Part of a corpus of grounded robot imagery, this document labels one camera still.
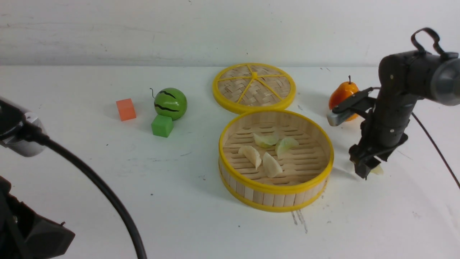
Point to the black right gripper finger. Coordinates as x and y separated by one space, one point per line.
361 167

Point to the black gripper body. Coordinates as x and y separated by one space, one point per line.
366 149

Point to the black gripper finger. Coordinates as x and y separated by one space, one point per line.
373 162

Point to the greenish dumpling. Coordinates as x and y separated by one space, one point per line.
284 145

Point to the beige dumpling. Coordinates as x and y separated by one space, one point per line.
251 154
271 166

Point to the pale green dumpling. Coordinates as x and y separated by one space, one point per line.
266 141
378 170

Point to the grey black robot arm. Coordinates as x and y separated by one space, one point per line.
187 163

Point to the bamboo steamer tray yellow rim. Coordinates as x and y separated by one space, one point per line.
306 167

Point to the woven bamboo steamer lid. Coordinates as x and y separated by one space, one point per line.
245 87

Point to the orange toy pear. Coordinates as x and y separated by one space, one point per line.
343 91

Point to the green toy watermelon ball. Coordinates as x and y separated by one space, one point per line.
170 102

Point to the green foam cube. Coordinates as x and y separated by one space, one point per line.
162 126

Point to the orange foam cube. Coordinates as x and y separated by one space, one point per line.
126 109

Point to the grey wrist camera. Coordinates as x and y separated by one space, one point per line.
336 117

